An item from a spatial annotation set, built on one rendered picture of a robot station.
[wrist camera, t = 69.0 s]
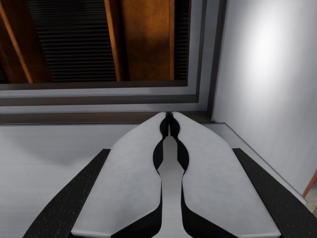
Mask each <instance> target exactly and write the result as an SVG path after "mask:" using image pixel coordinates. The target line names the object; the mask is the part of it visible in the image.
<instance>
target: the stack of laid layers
mask: <svg viewBox="0 0 317 238"><path fill-rule="evenodd" d="M226 3H227V0H189V17H188V39H187V61H186V80H153V81H111V82H69V83H27V84H0V125H22V124H98V123H143V122H145V121H147V120H148V119H150V118H152V117H153V116H155V115H157V114H158V113H160V112H166V113H172V112H174V111H176V112H179V113H181V114H183V115H185V116H187V117H188V118H190V119H192V120H194V121H196V122H198V123H216V122H215V121H214V120H213V119H212V111H213V103H214V96H215V88H216V81H217V71H218V64H219V57H220V50H221V42H222V35H223V28H224V20H225V10H226Z"/></svg>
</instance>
